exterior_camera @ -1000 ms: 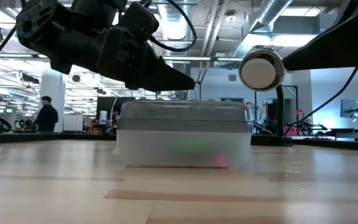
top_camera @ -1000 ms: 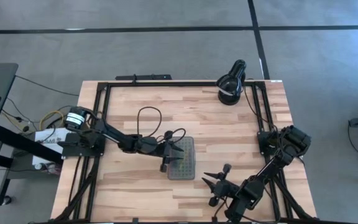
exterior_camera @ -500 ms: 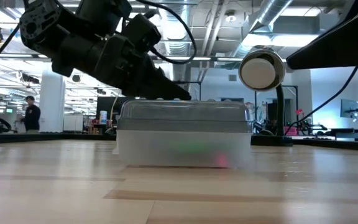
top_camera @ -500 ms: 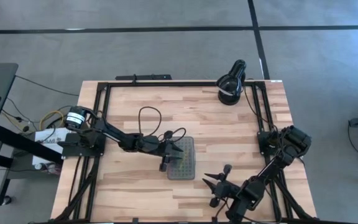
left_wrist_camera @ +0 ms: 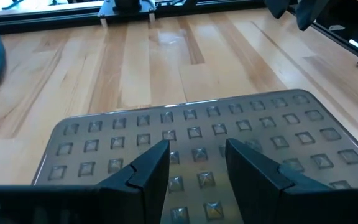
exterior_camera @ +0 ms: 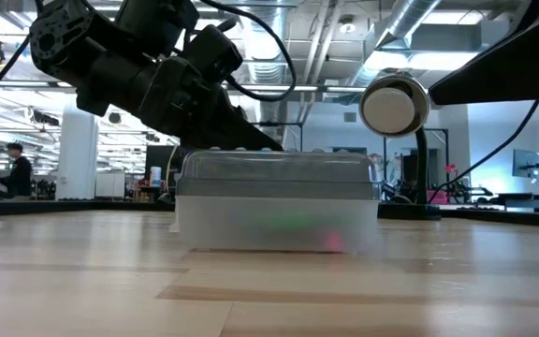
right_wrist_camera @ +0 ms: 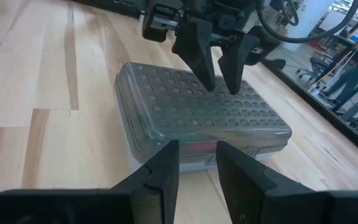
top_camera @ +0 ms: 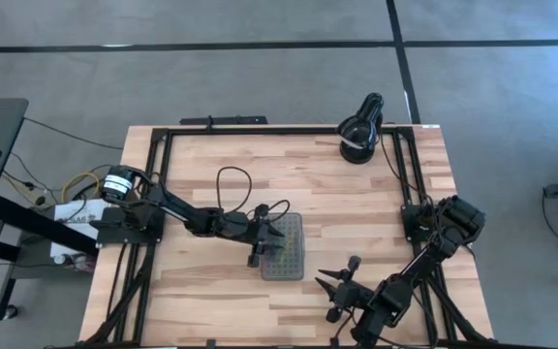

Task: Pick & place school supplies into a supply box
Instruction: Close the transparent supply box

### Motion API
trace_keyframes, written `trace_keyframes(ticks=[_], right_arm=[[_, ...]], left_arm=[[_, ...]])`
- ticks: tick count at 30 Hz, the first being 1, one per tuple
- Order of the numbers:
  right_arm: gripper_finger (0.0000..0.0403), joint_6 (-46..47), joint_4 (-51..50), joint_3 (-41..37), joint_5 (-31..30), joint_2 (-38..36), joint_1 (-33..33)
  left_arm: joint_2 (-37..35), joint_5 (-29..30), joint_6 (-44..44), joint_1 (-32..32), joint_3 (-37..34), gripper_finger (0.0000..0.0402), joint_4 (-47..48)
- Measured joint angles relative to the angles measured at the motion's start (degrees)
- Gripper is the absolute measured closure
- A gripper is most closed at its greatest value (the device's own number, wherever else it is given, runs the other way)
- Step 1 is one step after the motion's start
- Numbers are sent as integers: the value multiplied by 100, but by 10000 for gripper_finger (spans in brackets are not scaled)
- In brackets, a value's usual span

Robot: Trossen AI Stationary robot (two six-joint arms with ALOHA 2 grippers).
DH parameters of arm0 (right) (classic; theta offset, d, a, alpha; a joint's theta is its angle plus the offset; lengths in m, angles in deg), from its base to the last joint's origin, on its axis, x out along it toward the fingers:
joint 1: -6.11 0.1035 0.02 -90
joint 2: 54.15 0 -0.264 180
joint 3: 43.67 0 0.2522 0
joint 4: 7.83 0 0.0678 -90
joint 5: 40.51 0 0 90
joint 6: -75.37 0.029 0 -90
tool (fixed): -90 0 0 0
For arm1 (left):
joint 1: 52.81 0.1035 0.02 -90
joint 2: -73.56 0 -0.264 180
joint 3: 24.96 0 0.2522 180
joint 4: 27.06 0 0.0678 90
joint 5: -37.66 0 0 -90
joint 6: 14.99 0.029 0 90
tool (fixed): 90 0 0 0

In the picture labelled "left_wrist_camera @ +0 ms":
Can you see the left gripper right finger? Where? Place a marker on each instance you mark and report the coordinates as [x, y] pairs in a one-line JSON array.
[[253, 186]]

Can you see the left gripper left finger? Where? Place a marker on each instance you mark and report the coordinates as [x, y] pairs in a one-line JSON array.
[[148, 186]]

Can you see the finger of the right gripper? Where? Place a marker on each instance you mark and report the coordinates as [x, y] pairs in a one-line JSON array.
[[309, 12], [278, 7]]

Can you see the smoky studded box lid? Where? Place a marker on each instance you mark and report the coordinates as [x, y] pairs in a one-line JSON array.
[[259, 130]]

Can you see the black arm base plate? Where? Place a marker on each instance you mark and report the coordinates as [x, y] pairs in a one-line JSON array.
[[106, 11]]

